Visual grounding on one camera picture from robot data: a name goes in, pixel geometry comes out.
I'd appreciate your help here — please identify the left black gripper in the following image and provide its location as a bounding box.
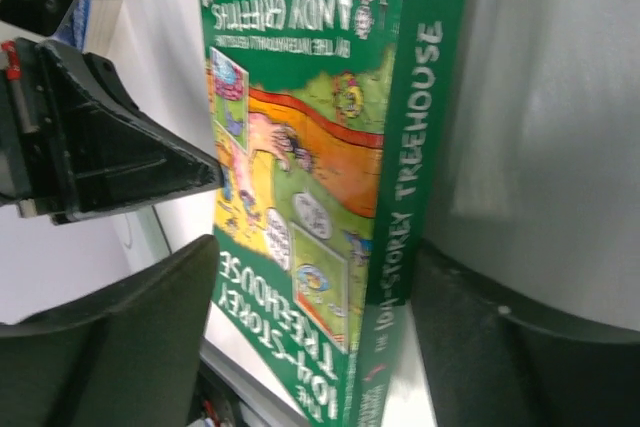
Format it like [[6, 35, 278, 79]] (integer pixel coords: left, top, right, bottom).
[[1, 39, 220, 225]]

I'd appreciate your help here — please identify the green 104-storey treehouse book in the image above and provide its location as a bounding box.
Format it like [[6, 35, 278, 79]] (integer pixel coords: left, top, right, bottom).
[[200, 0, 465, 426]]

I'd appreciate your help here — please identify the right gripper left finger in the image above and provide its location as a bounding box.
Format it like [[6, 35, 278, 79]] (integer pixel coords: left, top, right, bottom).
[[1, 234, 220, 426]]

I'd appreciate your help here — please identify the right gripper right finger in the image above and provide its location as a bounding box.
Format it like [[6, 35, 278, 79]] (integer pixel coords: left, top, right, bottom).
[[411, 242, 639, 426]]

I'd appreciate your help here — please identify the pale green booklet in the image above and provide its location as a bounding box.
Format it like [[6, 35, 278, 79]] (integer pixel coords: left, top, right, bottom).
[[112, 206, 171, 265]]

